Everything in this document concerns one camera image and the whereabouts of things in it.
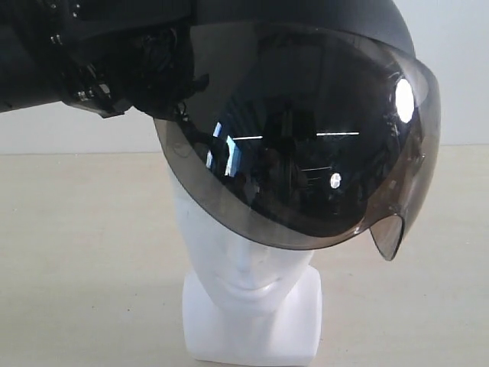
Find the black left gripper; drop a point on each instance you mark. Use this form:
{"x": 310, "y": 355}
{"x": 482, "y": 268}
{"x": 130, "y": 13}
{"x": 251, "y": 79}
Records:
{"x": 103, "y": 57}

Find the white mannequin head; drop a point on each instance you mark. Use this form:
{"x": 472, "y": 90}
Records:
{"x": 244, "y": 303}

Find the black helmet with tinted visor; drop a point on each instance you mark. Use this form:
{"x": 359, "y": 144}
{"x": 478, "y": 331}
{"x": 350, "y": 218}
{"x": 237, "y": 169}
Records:
{"x": 316, "y": 122}

